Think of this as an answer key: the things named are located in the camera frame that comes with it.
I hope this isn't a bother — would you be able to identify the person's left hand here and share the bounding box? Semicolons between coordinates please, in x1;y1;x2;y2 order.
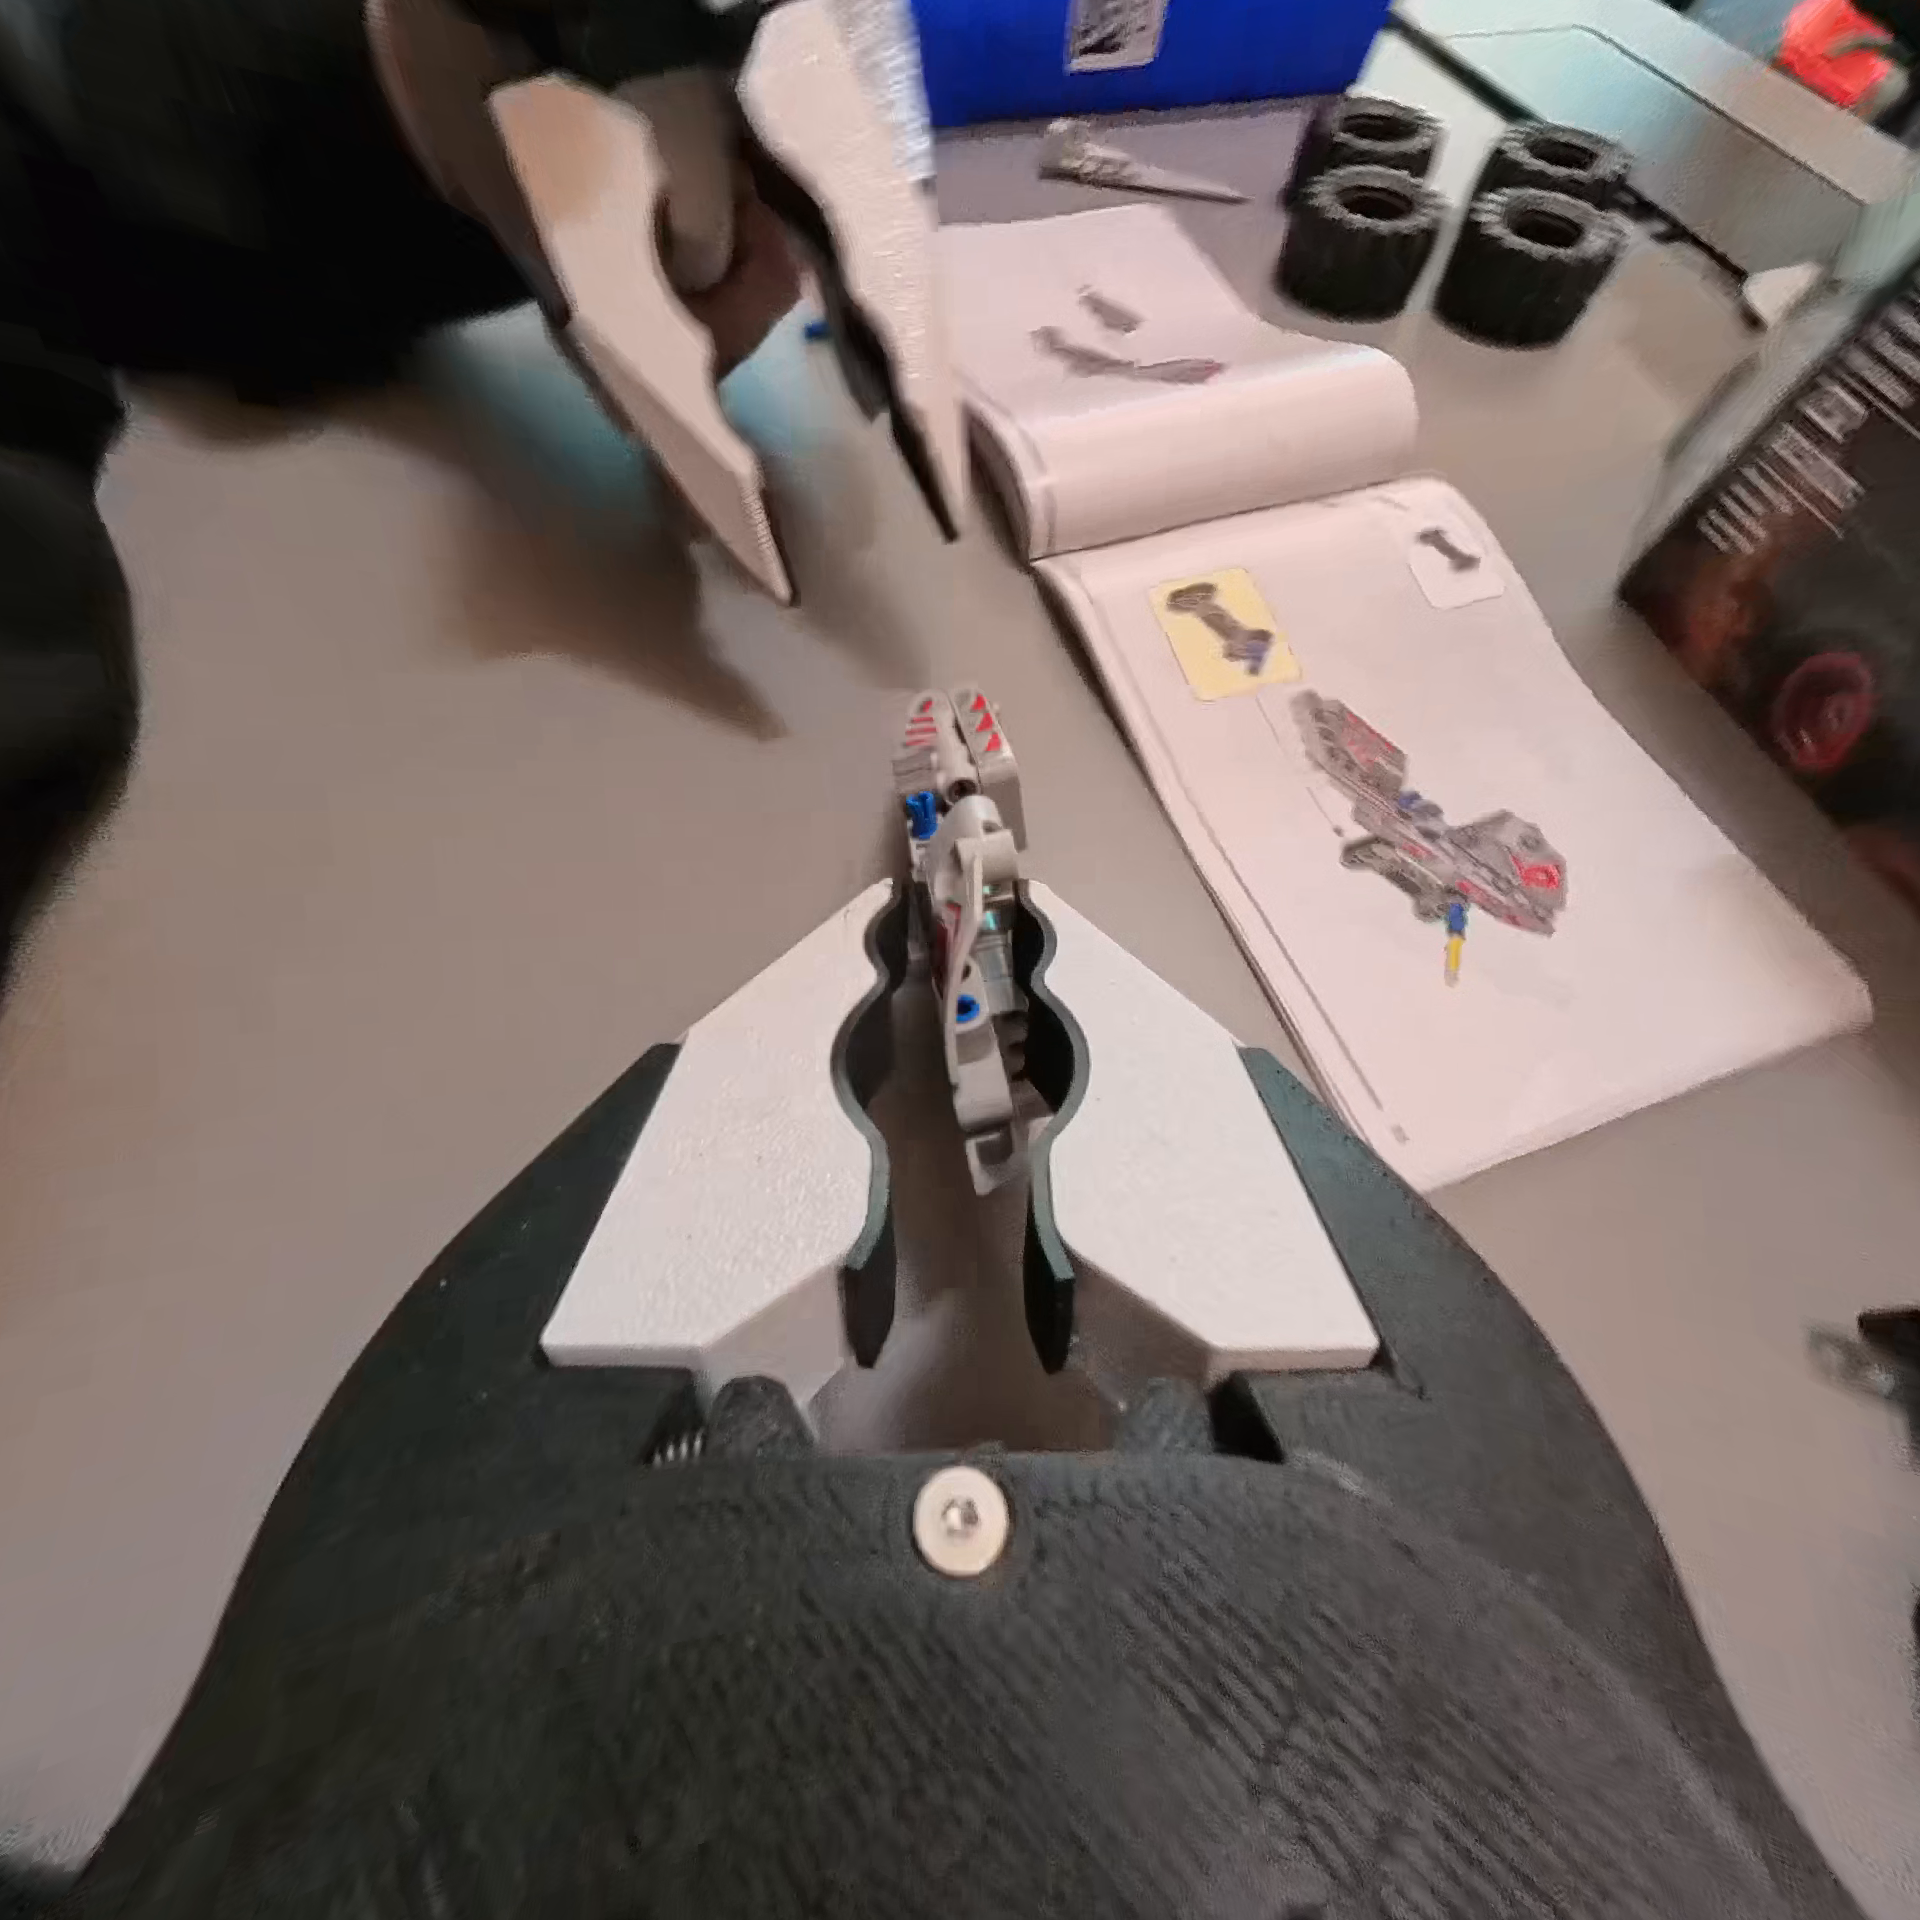
662;151;808;389

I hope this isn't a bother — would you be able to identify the grey pointed brick piece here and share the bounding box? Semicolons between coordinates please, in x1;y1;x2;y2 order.
1040;117;1250;205

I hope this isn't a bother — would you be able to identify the red plastic item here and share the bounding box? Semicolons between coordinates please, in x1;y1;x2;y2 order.
1774;0;1920;96

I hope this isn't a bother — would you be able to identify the dark toy set box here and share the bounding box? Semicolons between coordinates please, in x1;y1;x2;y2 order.
1617;276;1920;887

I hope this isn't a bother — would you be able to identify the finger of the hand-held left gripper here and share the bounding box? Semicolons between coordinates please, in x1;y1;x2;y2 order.
491;70;801;606
739;0;964;542

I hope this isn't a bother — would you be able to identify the black brick toy part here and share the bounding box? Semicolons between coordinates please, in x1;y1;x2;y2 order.
1808;1303;1920;1407

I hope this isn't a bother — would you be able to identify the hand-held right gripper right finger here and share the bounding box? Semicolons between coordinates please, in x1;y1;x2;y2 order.
1020;883;1384;1444

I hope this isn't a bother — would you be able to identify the grey brick toy vehicle assembly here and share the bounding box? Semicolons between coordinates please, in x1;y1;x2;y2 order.
890;681;1044;1200

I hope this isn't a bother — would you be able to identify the black knobby toy tire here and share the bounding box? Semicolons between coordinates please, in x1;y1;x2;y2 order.
1280;161;1432;320
1486;117;1635;213
1432;183;1619;350
1309;93;1451;190

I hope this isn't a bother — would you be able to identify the open instruction booklet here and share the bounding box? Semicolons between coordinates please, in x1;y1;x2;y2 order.
937;200;1877;1197

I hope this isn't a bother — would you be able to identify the small white object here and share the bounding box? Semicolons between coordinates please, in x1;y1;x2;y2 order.
1745;259;1866;329

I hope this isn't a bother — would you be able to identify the blue box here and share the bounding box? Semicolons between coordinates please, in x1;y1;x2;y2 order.
910;0;1402;134

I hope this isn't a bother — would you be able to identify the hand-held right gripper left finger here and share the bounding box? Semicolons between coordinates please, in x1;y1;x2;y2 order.
537;878;904;1448

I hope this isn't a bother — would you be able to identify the light grey flat board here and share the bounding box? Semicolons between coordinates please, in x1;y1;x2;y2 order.
1372;0;1920;284

